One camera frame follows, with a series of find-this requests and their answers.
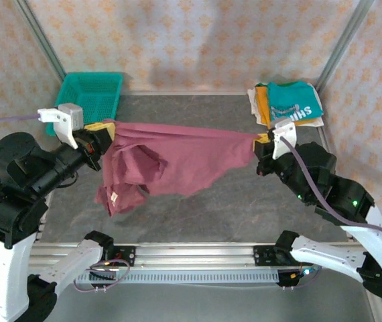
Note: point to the maroon t-shirt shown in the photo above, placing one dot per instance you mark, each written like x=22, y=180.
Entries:
x=184, y=157

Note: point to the aluminium table edge rail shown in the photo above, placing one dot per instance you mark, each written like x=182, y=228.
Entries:
x=194, y=92

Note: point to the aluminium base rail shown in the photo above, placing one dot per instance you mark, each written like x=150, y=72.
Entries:
x=194, y=255

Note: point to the orange folded t-shirt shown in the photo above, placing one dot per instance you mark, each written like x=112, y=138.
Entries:
x=262, y=104

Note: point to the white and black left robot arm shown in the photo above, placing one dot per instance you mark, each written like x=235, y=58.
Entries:
x=77, y=258

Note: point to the white folded t-shirt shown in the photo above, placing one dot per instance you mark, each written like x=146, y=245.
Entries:
x=252, y=100

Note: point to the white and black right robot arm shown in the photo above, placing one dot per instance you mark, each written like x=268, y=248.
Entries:
x=325, y=255

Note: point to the black electronics mount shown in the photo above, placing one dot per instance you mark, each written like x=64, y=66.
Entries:
x=100, y=275
x=288, y=280

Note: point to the aluminium table side rail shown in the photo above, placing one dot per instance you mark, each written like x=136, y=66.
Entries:
x=43, y=228
x=323, y=137

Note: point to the aluminium frame post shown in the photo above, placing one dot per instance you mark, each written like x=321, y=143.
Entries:
x=343, y=40
x=40, y=37

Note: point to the teal printed folded t-shirt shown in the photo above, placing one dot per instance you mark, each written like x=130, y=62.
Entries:
x=291, y=97

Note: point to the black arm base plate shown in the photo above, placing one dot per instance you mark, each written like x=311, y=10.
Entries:
x=127, y=256
x=261, y=256

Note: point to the teal plastic basket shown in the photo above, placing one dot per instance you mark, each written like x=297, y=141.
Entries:
x=94, y=90

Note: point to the green folded t-shirt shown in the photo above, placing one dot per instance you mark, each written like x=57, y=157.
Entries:
x=261, y=84

